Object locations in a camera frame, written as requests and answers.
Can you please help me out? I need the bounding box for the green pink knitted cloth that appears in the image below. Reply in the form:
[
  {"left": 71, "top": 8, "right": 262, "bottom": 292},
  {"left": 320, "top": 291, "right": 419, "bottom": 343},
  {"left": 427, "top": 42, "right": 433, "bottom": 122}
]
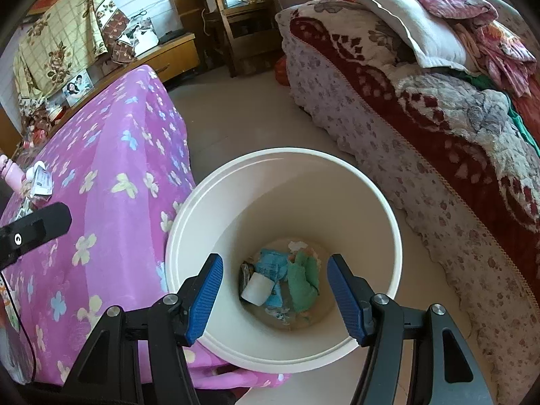
[{"left": 286, "top": 240, "right": 325, "bottom": 330}]

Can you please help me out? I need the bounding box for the yellow floral cloth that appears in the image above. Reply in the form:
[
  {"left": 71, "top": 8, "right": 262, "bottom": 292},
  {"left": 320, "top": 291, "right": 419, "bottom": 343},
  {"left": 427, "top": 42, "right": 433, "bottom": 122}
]
[{"left": 12, "top": 0, "right": 136, "bottom": 106}]

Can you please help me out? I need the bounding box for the blue plastic wrapper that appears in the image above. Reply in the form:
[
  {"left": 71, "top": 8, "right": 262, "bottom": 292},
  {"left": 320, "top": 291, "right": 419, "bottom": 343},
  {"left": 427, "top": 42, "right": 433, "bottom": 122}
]
[{"left": 253, "top": 248, "right": 292, "bottom": 309}]

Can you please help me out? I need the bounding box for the wedding photo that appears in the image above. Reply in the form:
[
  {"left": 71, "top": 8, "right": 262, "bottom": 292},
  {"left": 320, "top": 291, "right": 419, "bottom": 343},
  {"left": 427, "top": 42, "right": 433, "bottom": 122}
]
[{"left": 122, "top": 18, "right": 159, "bottom": 55}]

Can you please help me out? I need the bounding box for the wooden chair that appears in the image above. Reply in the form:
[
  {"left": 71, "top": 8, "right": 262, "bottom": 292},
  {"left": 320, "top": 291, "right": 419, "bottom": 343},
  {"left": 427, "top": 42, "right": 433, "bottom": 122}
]
[{"left": 194, "top": 0, "right": 281, "bottom": 79}]

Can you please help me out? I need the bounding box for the plastic bucket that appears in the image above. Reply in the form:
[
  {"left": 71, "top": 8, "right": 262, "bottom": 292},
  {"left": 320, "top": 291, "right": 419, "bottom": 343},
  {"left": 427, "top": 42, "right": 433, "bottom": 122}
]
[{"left": 164, "top": 147, "right": 402, "bottom": 374}]

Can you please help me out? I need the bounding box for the white pillow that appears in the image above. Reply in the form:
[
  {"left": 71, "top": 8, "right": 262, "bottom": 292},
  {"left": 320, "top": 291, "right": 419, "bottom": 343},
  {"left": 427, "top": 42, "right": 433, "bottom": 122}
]
[{"left": 329, "top": 0, "right": 473, "bottom": 70}]

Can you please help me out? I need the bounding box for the floral covered sofa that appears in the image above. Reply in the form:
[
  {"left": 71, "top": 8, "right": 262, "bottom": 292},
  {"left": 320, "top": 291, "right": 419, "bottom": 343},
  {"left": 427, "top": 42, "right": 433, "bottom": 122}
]
[{"left": 274, "top": 0, "right": 540, "bottom": 405}]

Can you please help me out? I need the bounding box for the black cable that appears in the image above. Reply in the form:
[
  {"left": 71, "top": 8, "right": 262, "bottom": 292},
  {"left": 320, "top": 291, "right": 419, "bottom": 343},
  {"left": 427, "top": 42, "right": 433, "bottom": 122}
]
[{"left": 0, "top": 268, "right": 38, "bottom": 384}]

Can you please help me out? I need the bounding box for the red plastic bag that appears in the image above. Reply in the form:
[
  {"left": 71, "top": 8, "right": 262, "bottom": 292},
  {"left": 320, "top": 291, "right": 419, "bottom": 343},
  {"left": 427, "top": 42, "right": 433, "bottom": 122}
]
[{"left": 273, "top": 57, "right": 290, "bottom": 87}]

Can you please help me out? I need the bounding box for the pink water bottle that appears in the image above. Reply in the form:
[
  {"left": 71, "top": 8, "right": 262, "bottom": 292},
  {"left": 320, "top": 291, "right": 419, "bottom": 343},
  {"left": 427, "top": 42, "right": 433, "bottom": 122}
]
[{"left": 0, "top": 154, "right": 24, "bottom": 197}]

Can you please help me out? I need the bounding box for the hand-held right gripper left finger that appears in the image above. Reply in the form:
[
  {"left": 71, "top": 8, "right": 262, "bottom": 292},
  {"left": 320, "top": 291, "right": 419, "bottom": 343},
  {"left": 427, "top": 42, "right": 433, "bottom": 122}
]
[{"left": 63, "top": 253, "right": 224, "bottom": 405}]

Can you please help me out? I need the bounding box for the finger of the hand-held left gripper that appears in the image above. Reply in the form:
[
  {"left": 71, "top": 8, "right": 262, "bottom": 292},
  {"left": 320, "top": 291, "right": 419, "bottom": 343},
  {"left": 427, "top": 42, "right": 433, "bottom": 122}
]
[{"left": 0, "top": 201, "right": 72, "bottom": 271}]

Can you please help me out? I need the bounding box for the wooden cabinet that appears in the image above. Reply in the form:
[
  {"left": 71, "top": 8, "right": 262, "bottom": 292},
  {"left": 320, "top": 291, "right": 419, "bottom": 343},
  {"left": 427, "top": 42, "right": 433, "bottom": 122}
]
[{"left": 84, "top": 33, "right": 201, "bottom": 87}]

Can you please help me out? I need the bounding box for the black box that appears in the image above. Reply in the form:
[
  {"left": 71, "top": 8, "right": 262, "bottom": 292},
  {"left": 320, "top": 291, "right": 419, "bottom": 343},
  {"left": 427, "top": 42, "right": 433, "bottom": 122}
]
[{"left": 158, "top": 29, "right": 186, "bottom": 45}]

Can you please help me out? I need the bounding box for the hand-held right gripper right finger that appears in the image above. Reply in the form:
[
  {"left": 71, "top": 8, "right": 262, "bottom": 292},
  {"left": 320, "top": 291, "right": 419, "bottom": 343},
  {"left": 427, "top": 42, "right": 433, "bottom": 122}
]
[{"left": 327, "top": 253, "right": 494, "bottom": 405}]

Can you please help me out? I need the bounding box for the framed couple photo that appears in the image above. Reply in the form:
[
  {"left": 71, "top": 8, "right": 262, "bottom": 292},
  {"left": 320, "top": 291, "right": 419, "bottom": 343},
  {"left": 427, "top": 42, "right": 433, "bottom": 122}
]
[{"left": 62, "top": 71, "right": 93, "bottom": 106}]

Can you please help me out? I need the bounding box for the clear plastic bag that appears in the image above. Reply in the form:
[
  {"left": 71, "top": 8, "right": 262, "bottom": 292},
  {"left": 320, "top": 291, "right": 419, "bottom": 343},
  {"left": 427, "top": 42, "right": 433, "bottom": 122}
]
[{"left": 19, "top": 97, "right": 68, "bottom": 148}]

